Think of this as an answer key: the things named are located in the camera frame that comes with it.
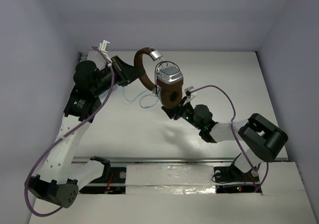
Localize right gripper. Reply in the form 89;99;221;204
162;96;203;130

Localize brown silver headphones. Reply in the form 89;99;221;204
134;47;183;109

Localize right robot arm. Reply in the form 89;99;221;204
161;103;288;181

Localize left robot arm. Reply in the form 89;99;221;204
25;56;145;209

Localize white foam block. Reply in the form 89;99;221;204
125;164;216;195

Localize light blue earbuds cable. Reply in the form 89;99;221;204
123;87;160;109

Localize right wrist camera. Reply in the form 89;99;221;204
184;86;197;103

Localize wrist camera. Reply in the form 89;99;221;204
98;40;110;53
184;86;197;103

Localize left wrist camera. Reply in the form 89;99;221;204
98;40;110;53

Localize left aluminium rail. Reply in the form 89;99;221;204
79;52;88;62

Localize aluminium rail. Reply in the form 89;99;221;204
72;156;290;164
79;52;88;62

